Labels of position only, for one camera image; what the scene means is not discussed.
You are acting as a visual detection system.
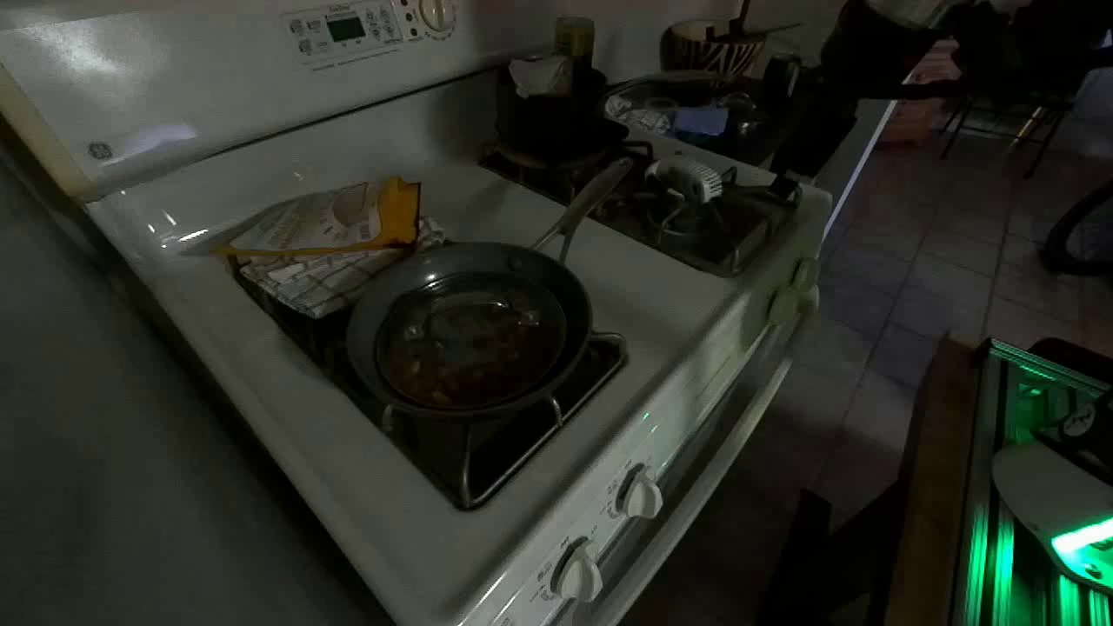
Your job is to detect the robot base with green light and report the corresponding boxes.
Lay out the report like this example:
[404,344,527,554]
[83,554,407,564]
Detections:
[947,334,1113,626]

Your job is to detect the dark frying pan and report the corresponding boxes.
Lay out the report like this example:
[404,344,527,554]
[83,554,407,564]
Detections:
[343,154,640,425]

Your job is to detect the woven basket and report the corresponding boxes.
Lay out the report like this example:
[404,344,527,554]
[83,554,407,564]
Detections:
[662,9,778,83]

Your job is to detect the black pot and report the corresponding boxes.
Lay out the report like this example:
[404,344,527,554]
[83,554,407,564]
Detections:
[492,52,633,167]

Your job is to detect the white stove lighter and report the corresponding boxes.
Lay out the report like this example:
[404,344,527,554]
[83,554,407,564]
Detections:
[640,154,729,209]

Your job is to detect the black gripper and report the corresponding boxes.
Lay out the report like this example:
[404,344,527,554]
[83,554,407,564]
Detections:
[812,0,974,105]

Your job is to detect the stove control panel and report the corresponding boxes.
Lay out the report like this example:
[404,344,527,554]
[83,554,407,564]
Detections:
[276,0,461,62]

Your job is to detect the white stove knob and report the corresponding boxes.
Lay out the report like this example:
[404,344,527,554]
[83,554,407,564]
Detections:
[545,540,610,607]
[611,464,669,525]

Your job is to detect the white crumpled paper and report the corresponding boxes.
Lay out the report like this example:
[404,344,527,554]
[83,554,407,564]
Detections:
[505,50,578,102]

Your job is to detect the blue sponge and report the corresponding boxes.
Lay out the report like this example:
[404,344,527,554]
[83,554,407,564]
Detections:
[669,102,734,145]

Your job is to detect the black burner grate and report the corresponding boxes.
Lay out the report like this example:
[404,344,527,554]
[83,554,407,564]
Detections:
[234,248,628,513]
[477,134,782,280]

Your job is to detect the wooden board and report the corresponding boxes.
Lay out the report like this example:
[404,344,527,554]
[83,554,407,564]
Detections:
[757,334,991,626]

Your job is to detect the white gas stove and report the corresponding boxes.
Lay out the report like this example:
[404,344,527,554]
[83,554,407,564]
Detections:
[0,0,839,626]

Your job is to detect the yellow bottle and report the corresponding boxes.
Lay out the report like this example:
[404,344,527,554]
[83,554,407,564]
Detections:
[552,13,601,62]

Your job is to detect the dark chair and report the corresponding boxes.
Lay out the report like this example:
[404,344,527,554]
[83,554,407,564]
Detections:
[931,44,1090,181]

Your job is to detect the orange food bag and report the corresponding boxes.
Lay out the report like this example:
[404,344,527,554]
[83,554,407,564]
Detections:
[222,175,425,265]

